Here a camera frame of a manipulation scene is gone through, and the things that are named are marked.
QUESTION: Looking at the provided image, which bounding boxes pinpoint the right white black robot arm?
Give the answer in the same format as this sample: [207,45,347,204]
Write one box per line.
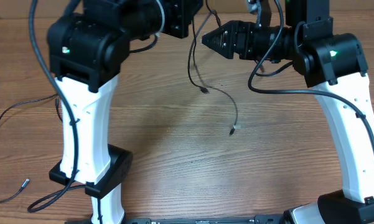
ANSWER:
[202,0,374,223]

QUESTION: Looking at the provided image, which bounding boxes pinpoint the thin black cable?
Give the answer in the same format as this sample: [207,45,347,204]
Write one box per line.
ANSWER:
[0,95,63,205]
[192,46,241,136]

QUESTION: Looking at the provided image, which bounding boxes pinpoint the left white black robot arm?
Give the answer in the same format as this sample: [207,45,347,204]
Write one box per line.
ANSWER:
[47,0,203,223]

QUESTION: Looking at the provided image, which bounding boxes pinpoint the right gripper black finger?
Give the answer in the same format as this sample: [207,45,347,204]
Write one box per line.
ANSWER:
[210,43,235,59]
[202,21,238,47]

